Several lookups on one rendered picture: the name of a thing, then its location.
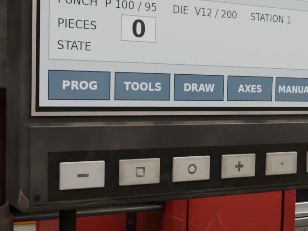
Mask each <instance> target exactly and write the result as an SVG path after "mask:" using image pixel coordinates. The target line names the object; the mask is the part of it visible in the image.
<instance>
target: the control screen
mask: <svg viewBox="0 0 308 231"><path fill-rule="evenodd" d="M121 14H125V15H136V16H147V17H156V43H147V42H132V41H121ZM39 106H160V107H308V0H40V67H39Z"/></svg>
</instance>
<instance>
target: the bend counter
mask: <svg viewBox="0 0 308 231"><path fill-rule="evenodd" d="M121 41H132V42H147V43H156V17H151V16H136V15H125V14H121Z"/></svg>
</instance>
